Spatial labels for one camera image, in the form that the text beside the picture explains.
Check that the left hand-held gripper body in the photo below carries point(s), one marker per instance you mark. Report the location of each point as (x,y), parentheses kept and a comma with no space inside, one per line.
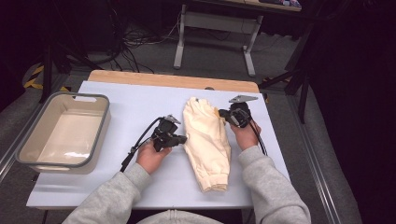
(165,137)

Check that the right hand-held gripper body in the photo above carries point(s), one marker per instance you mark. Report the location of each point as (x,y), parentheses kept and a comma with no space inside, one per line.
(239,115)

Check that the cream cloth garment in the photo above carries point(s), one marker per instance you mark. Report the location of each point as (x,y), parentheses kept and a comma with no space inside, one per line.
(207,143)

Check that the beige bin with grey rim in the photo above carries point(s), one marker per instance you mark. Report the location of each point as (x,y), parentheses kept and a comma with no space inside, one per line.
(67,133)

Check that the person's right hand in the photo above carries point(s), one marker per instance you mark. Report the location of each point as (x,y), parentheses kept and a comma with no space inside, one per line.
(247,137)

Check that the person's left hand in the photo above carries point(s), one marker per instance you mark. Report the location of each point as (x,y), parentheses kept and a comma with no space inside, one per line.
(151,158)

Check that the white table mat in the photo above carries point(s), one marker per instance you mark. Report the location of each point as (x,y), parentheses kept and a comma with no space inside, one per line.
(130,99)

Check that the black metal stand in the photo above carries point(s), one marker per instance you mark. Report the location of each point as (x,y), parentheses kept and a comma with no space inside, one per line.
(303,81)

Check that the person's grey hoodie torso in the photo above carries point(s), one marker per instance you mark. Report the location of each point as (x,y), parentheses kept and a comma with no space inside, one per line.
(177,217)

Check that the white-legged background desk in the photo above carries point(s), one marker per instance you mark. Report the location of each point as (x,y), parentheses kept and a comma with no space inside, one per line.
(218,23)

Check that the small colourful object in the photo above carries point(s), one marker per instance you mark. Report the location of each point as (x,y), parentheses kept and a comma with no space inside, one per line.
(291,3)

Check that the black tripod stand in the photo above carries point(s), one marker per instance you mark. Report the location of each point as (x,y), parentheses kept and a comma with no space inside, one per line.
(47,62)

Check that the aluminium floor rail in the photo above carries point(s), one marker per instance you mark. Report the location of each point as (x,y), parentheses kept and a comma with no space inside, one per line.
(15,146)
(317,174)

